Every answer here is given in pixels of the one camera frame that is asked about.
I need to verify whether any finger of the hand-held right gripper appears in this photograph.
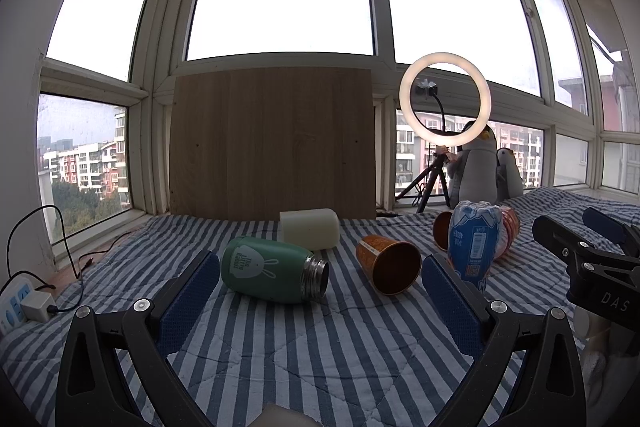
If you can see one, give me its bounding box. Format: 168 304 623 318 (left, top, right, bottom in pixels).
582 207 640 254
531 216 597 269

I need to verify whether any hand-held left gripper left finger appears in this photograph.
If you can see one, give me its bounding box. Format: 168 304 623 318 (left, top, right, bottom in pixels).
55 249 221 427

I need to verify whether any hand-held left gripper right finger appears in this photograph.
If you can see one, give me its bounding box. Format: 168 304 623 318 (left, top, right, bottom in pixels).
421 253 587 427

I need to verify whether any orange paper cup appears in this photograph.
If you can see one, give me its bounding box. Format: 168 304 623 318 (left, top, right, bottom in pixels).
432 211 454 252
356 234 422 296

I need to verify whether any white cloth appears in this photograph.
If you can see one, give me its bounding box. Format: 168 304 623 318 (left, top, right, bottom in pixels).
572 307 626 408

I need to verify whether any small penguin plush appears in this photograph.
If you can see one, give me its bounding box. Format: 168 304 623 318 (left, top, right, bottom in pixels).
495 148 525 201

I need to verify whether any blue plastic-wrapped packet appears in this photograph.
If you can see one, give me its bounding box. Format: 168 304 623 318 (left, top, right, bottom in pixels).
447 201 502 293

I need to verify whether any green thermos bottle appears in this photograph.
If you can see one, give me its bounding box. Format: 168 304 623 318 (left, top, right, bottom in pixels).
220 236 330 304

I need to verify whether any large penguin plush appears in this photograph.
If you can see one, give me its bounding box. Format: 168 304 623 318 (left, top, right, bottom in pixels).
446 119 501 208

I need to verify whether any black tripod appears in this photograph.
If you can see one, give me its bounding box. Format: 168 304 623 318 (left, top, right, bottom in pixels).
395 144 451 214

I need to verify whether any blue white striped blanket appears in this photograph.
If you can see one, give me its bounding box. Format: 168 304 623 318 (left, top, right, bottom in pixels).
0 187 640 427

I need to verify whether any white bottle cap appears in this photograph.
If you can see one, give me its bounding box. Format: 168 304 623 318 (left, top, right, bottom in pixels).
279 208 341 252

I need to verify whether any white charger plug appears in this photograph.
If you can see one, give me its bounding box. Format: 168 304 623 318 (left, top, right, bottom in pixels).
20 289 57 323

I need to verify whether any black gooseneck phone holder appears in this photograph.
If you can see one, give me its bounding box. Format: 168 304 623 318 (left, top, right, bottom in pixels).
415 78 451 135

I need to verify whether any wooden board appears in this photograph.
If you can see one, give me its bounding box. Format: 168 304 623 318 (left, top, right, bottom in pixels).
169 68 377 222

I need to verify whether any white power strip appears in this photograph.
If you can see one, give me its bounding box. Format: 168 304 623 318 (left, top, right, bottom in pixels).
0 277 31 335

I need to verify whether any black cable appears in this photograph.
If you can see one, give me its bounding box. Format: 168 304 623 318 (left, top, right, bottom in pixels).
6 205 96 314

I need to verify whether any ring light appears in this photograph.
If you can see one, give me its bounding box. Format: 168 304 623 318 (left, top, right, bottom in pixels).
399 52 493 142

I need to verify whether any white window frame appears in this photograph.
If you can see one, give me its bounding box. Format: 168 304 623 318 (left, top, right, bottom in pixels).
0 0 640 220

